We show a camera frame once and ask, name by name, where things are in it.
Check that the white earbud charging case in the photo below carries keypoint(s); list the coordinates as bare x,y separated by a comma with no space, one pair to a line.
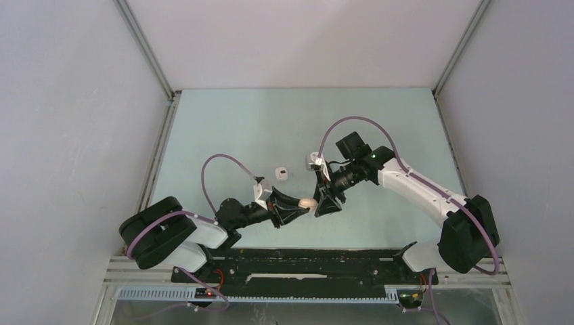
281,173

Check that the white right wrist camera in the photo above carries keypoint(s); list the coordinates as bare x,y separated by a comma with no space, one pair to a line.
316,162

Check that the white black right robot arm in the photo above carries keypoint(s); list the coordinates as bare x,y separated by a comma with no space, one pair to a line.
468,229

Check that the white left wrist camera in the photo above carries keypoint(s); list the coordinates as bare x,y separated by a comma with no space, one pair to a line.
262,191

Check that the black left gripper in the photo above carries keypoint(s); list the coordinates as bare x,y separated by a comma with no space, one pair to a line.
281,214

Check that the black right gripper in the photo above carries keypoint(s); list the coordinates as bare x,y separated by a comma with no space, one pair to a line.
327,205

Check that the aluminium corner post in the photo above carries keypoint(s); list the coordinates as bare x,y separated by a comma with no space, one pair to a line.
464,41
143,44

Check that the aluminium corner post right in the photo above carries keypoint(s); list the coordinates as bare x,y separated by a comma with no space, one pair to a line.
464,41

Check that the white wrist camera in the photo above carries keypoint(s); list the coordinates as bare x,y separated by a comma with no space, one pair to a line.
316,162
262,191

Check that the beige earbud charging case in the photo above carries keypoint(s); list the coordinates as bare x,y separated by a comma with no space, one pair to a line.
307,203

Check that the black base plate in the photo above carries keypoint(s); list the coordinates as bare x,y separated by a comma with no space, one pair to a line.
321,273

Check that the aluminium corner post left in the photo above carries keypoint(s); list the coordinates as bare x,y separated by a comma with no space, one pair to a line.
143,44

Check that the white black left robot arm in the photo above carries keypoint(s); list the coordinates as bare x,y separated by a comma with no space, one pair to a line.
165,233

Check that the white slotted cable duct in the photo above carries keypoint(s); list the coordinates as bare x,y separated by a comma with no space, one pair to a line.
196,294

